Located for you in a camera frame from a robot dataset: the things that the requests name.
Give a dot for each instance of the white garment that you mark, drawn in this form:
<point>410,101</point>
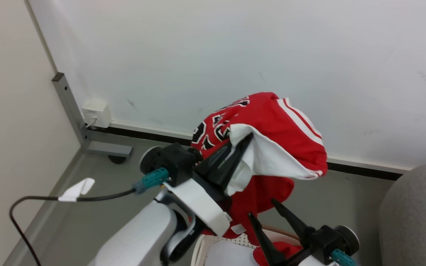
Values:
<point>227,255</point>

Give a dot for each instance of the white wall socket box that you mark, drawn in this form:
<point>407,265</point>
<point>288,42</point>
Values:
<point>96,112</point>

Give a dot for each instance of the grey metal frame post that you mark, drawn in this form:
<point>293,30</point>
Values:
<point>73,111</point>

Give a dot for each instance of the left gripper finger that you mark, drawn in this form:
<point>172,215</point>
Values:
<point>231,162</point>
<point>215,159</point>

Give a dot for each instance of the black baseboard strip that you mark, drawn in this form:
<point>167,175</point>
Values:
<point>168,138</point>

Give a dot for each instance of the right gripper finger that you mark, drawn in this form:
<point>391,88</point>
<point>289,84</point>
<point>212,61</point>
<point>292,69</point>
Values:
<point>294,221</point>
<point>266,245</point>

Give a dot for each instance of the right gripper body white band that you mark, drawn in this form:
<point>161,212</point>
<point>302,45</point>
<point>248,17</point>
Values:
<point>309,261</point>

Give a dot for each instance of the white perforated laundry basket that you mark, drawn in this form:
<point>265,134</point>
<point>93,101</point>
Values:
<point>202,247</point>

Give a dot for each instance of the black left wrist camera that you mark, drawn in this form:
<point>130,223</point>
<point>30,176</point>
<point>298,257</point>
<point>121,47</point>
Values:
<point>172,159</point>

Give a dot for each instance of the red basketball jersey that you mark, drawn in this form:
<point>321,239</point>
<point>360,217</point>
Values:
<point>272,122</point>

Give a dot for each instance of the grey fabric sofa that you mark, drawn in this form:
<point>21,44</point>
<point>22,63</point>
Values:
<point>416,218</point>

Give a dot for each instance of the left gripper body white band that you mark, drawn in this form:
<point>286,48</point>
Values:
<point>202,201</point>

